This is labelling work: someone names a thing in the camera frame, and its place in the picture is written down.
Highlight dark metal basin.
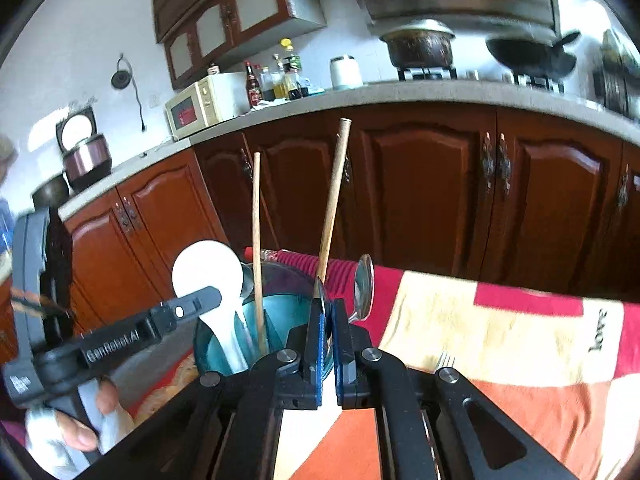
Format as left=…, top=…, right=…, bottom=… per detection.
left=31, top=172, right=71, bottom=211

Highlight white canister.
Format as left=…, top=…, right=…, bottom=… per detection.
left=330, top=55, right=364, bottom=92

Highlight gas stove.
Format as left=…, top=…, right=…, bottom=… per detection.
left=397, top=66, right=566, bottom=95

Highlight black dish rack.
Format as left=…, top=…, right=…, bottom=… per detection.
left=592, top=27, right=640, bottom=121

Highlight white utensil holder teal lid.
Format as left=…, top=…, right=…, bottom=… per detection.
left=192, top=260, right=336, bottom=378

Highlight white ceramic spoon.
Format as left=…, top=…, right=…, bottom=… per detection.
left=171, top=240, right=251, bottom=373

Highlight grey stone kitchen countertop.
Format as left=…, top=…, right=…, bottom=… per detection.
left=57, top=80, right=640, bottom=221

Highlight yellow-capped oil bottle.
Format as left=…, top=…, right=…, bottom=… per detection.
left=282, top=37, right=304, bottom=100

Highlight open rice cooker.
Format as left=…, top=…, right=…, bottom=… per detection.
left=55, top=105, right=113, bottom=193

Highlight cream microwave oven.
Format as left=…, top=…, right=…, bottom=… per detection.
left=165, top=72, right=251, bottom=141

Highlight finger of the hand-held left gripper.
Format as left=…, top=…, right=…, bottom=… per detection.
left=146, top=286, right=223, bottom=335

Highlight clear glass oil bottle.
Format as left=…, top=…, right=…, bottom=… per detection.
left=272, top=53, right=290, bottom=101

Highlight black wall device with cable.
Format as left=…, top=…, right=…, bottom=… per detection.
left=110, top=52, right=147, bottom=133

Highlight dark cooking pot with lid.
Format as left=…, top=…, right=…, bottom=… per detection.
left=378, top=19, right=457, bottom=70

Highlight brown wall cabinets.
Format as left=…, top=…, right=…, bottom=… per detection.
left=151, top=0, right=327, bottom=91

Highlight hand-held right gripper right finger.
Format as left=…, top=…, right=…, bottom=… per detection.
left=331, top=299, right=581, bottom=480

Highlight dark bottle red label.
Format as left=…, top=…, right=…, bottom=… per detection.
left=244, top=61, right=263, bottom=108

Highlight person's left hand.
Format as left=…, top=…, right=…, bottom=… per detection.
left=25, top=377, right=136, bottom=478

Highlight black wok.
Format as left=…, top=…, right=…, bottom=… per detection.
left=486, top=30, right=582, bottom=81

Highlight row of brown cabinet doors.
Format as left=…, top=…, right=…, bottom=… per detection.
left=0, top=102, right=640, bottom=361

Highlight silver spoon beige handle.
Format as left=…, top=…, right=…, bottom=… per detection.
left=347, top=254, right=376, bottom=325

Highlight printed checkered blanket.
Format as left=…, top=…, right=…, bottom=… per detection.
left=130, top=249, right=640, bottom=480

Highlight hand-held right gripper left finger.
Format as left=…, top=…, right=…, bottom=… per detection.
left=80, top=299, right=332, bottom=480

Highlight wooden chopstick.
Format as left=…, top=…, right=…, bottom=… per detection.
left=251, top=152, right=271, bottom=361
left=316, top=118, right=352, bottom=286

